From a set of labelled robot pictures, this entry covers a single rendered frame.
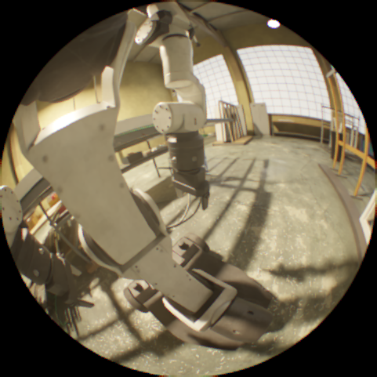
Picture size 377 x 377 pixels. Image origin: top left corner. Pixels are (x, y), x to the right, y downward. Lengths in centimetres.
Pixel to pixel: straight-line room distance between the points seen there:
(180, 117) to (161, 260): 33
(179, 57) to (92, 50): 18
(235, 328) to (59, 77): 57
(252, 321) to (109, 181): 47
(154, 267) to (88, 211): 22
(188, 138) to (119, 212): 19
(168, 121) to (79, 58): 18
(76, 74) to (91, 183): 15
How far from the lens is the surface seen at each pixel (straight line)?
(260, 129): 716
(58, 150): 17
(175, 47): 29
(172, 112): 21
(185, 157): 25
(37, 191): 73
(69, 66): 17
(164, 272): 34
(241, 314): 41
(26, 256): 27
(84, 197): 18
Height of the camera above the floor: 76
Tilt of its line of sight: 28 degrees down
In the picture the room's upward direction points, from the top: 15 degrees counter-clockwise
